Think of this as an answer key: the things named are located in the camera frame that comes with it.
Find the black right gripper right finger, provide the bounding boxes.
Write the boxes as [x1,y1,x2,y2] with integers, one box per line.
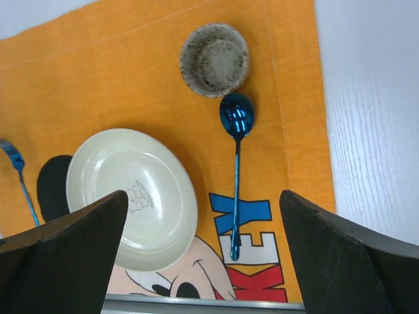
[279,190,418,313]

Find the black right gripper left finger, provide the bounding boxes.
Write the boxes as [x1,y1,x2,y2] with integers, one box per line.
[1,190,128,313]

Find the cream ceramic plate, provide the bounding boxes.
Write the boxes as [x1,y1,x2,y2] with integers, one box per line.
[65,128,198,272]

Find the blue metallic fork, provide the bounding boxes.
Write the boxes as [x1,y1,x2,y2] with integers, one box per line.
[1,138,40,226]

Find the blue metallic spoon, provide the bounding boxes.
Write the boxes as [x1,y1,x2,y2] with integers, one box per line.
[219,92,255,261]

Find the orange Mickey Mouse placemat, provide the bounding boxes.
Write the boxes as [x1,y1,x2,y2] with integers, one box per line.
[1,1,335,302]

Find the speckled ceramic cup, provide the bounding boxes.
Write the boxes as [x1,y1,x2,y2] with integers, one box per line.
[179,22,251,98]

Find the aluminium mounting rail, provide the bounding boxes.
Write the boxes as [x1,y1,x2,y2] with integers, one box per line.
[101,294,305,313]

